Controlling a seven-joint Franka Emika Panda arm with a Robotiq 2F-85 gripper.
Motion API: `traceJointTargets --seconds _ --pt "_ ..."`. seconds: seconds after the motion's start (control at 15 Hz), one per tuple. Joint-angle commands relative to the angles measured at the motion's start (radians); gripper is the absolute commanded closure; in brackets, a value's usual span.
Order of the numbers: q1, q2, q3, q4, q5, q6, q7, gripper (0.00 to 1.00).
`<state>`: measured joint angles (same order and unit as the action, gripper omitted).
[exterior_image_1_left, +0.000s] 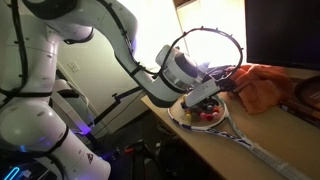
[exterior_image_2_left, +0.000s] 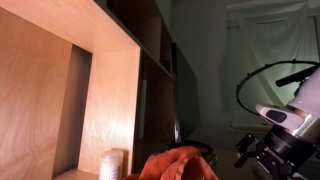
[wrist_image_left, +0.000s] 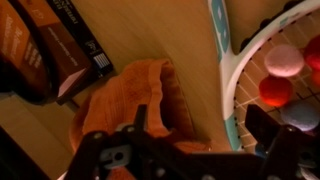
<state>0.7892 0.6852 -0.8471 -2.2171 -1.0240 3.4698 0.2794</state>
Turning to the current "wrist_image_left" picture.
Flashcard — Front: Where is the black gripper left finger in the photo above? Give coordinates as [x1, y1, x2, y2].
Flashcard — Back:
[65, 103, 153, 180]

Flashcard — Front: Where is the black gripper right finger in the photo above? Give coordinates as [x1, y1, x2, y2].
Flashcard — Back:
[244, 103, 320, 180]

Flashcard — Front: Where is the orange terry towel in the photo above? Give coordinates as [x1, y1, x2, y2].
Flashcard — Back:
[68, 59, 213, 180]

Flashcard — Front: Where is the colourful felt ball garland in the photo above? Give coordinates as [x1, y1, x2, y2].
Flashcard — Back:
[258, 34, 320, 134]

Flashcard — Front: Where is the white blue tennis racket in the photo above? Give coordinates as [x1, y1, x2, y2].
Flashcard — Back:
[208, 0, 320, 153]

